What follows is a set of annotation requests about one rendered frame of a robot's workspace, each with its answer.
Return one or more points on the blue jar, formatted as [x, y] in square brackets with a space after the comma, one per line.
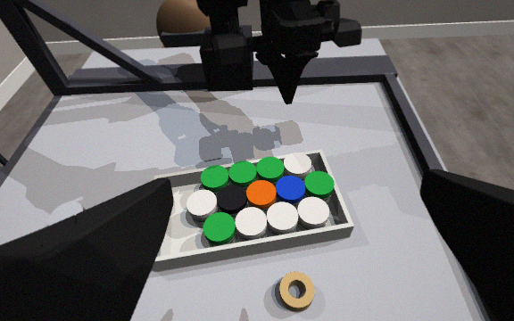
[290, 189]

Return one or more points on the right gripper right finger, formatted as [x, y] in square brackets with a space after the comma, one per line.
[476, 220]

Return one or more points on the tan roll of tape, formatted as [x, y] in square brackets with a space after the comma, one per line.
[302, 280]

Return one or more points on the grey cylinder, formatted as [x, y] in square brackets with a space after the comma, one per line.
[64, 211]

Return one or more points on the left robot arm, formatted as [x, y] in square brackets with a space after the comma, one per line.
[294, 25]

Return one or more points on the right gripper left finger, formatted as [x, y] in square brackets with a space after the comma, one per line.
[88, 267]

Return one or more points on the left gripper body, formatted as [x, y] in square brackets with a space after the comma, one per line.
[231, 47]

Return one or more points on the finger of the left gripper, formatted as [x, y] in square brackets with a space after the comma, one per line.
[295, 64]
[279, 66]

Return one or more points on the black jar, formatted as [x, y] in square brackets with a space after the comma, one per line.
[231, 199]

